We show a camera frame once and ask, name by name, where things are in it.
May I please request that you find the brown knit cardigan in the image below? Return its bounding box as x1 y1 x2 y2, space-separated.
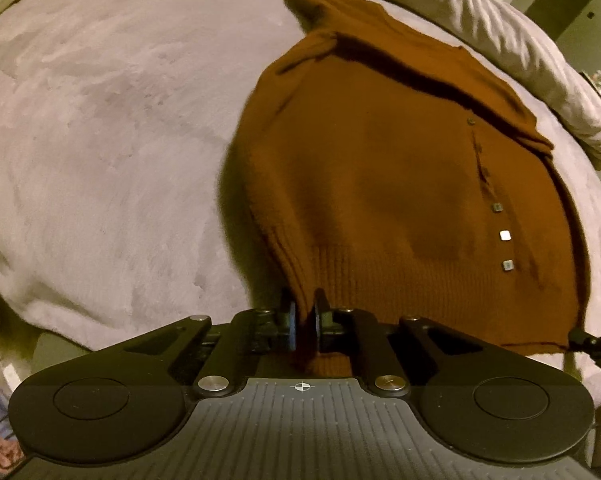
232 0 588 356

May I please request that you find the lilac fleece bed sheet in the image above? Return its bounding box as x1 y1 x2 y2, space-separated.
0 0 601 349

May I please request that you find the lilac rumpled duvet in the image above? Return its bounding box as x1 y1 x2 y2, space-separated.
385 0 601 170

